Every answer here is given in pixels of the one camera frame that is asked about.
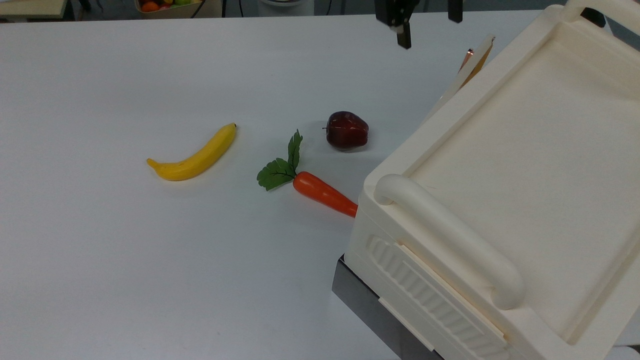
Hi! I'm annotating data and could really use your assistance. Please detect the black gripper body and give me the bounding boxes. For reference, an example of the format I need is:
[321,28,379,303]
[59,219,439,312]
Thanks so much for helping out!
[374,0,422,28]

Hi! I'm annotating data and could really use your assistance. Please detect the yellow toy banana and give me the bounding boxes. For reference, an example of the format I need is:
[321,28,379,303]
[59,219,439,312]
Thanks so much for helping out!
[145,122,238,182]

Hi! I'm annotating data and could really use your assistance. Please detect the orange toy carrot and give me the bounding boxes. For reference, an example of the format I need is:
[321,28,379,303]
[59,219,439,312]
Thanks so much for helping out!
[256,129,359,219]

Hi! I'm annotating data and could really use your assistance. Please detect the cream cabinet door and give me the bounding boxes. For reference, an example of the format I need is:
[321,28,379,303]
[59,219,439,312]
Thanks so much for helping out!
[424,35,497,124]

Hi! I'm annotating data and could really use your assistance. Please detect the light wooden table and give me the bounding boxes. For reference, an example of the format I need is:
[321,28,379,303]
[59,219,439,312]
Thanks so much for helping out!
[0,0,69,23]

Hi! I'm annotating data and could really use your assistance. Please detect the basket with toy fruit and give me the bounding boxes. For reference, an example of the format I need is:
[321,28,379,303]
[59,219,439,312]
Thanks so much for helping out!
[133,0,207,20]

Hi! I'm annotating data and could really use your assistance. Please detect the cream plastic cabinet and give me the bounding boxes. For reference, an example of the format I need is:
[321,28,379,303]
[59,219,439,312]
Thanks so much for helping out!
[344,0,640,360]

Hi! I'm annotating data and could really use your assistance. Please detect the dark red toy apple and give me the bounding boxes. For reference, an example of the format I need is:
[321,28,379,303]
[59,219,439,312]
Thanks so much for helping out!
[322,110,370,151]

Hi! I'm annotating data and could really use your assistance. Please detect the copper door handle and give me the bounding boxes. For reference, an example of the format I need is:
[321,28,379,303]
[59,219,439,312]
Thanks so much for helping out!
[458,42,494,91]

